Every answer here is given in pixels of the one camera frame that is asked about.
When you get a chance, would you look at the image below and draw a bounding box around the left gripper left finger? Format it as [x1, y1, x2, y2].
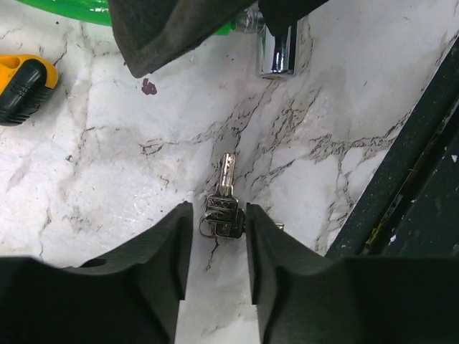
[1, 202, 193, 343]

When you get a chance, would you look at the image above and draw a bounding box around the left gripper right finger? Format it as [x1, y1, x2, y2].
[246, 204, 458, 343]

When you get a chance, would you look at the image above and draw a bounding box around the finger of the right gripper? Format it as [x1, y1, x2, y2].
[108, 0, 254, 78]
[258, 0, 328, 36]

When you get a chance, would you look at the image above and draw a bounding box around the silver key bunch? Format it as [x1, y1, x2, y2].
[198, 153, 245, 239]

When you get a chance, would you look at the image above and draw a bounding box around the orange utility knife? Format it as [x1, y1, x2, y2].
[1, 54, 59, 127]

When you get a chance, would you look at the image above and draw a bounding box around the black mounting rail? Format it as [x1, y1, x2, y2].
[326, 44, 458, 259]

